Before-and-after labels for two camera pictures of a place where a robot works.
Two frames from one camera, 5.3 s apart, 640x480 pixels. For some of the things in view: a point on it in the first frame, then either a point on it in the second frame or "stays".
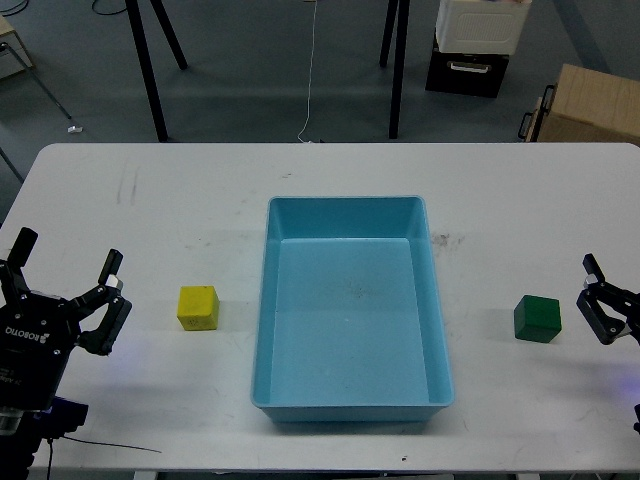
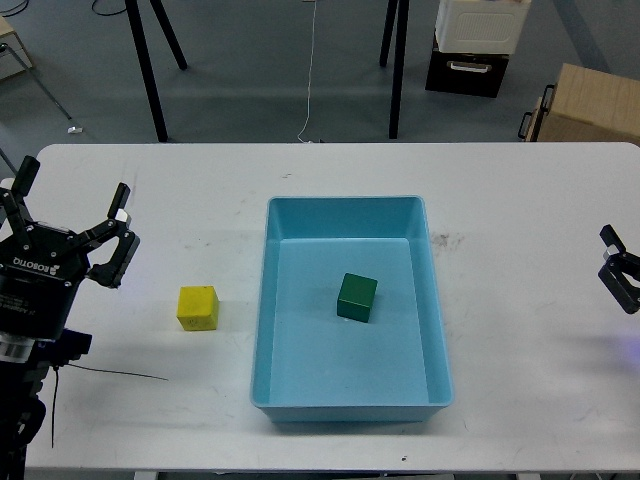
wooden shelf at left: x=14 y=54 stays
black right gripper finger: x=606 y=328 → x=618 y=263
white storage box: x=480 y=26 stays
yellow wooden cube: x=198 y=307 stays
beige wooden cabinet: x=586 y=106 stays
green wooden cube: x=537 y=318 → x=355 y=297
